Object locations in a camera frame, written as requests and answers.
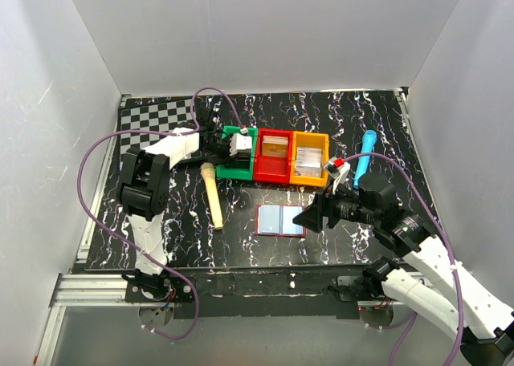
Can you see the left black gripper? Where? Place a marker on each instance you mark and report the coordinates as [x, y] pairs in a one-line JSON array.
[[224, 144]]

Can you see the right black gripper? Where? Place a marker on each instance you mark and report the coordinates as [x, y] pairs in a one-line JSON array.
[[325, 209]]

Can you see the red leather card holder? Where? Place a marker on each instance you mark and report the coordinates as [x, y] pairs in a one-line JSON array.
[[277, 220]]

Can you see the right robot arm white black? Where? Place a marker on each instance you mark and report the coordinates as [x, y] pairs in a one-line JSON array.
[[453, 300]]

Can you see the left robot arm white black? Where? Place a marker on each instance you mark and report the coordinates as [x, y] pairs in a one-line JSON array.
[[143, 191]]

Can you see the white card stack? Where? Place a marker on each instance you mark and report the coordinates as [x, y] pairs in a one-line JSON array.
[[308, 162]]

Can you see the brown card stack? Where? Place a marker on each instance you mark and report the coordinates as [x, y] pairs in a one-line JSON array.
[[275, 146]]

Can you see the wooden rolling pin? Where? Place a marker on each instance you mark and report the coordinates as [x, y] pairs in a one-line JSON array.
[[208, 175]]

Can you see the green plastic bin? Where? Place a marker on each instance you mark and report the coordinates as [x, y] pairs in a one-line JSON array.
[[243, 167]]

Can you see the red plastic bin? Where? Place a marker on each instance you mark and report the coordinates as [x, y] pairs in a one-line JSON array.
[[272, 169]]

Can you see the black and grey chessboard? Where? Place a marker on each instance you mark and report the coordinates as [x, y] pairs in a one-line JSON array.
[[152, 114]]

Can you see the orange plastic bin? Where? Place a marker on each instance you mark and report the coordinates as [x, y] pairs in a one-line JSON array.
[[314, 140]]

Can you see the blue toy microphone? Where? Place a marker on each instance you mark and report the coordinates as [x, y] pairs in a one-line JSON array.
[[368, 142]]

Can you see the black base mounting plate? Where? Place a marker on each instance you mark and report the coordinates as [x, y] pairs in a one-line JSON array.
[[282, 291]]

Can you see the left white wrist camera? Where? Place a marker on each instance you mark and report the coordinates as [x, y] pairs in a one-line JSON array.
[[240, 145]]

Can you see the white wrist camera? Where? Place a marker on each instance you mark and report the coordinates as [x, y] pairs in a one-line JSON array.
[[338, 169], [240, 145]]

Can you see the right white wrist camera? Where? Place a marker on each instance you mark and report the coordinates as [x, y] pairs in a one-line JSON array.
[[338, 169]]

